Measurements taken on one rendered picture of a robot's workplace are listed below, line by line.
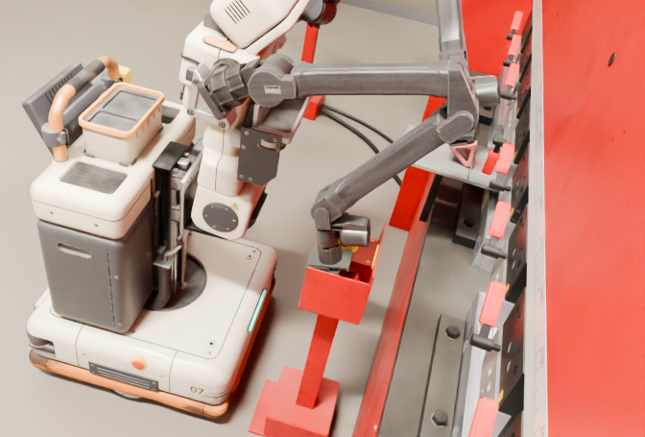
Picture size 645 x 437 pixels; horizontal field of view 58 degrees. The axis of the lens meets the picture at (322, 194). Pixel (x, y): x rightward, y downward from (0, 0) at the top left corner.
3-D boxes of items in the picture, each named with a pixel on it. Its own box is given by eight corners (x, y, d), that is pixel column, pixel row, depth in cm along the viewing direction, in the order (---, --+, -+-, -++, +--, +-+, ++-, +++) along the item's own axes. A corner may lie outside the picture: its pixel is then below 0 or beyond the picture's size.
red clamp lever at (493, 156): (480, 169, 135) (494, 134, 129) (497, 175, 135) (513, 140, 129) (479, 173, 134) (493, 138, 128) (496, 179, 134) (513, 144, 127)
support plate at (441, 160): (407, 127, 161) (408, 124, 161) (500, 155, 158) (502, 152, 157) (394, 160, 147) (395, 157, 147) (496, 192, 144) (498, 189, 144)
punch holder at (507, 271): (490, 270, 106) (525, 201, 96) (537, 285, 105) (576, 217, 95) (484, 331, 95) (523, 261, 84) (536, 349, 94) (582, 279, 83)
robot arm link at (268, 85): (481, 48, 111) (481, 67, 103) (478, 113, 118) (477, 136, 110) (260, 53, 122) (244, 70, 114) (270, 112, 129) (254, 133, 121)
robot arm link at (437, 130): (464, 84, 116) (462, 107, 107) (481, 105, 117) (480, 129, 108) (314, 190, 138) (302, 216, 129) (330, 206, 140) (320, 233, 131)
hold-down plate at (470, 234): (464, 177, 168) (466, 168, 166) (482, 182, 167) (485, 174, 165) (451, 242, 144) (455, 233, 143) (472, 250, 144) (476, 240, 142)
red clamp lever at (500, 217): (497, 198, 99) (481, 253, 97) (521, 206, 98) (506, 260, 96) (494, 201, 100) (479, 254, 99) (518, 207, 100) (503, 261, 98)
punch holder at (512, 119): (505, 117, 153) (529, 60, 142) (537, 126, 151) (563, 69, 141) (502, 146, 141) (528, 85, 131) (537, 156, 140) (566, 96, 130)
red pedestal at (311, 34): (285, 94, 361) (305, -42, 310) (323, 106, 358) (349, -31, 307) (274, 109, 346) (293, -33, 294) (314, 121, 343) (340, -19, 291)
